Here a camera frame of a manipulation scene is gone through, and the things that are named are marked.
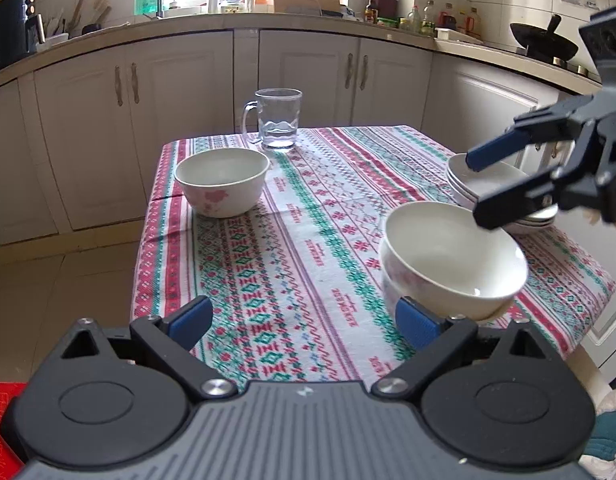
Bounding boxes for wooden spatula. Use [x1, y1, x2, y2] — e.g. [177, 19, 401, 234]
[90, 0, 113, 26]

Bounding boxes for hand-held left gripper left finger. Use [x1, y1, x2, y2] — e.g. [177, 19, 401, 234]
[60, 296, 239, 402]

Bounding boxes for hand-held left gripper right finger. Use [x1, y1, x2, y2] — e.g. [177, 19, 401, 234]
[370, 297, 544, 402]

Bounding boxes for black wok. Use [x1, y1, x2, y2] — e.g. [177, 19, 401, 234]
[509, 14, 580, 63]

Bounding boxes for red patterned mat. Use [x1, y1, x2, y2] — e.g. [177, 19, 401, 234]
[0, 381, 29, 467]

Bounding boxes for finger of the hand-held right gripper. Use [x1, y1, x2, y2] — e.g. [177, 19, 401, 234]
[473, 170, 578, 231]
[465, 96, 601, 172]

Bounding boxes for white kitchen cabinets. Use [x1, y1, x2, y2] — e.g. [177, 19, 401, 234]
[0, 30, 616, 381]

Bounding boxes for white bowl pink flowers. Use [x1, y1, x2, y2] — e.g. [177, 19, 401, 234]
[379, 201, 529, 321]
[174, 147, 271, 219]

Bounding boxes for kitchen countertop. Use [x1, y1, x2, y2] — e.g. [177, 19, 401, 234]
[0, 10, 604, 96]

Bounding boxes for white tray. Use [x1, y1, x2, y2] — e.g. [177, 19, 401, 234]
[434, 26, 484, 45]

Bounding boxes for clear glass mug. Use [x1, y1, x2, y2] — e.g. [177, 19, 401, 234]
[241, 88, 303, 153]

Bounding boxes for red green patterned tablecloth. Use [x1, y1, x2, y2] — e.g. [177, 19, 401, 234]
[129, 125, 616, 391]

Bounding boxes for black air fryer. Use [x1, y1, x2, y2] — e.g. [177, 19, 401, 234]
[0, 0, 39, 73]

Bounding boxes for white bowl faint pink print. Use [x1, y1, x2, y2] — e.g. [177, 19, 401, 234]
[380, 265, 514, 325]

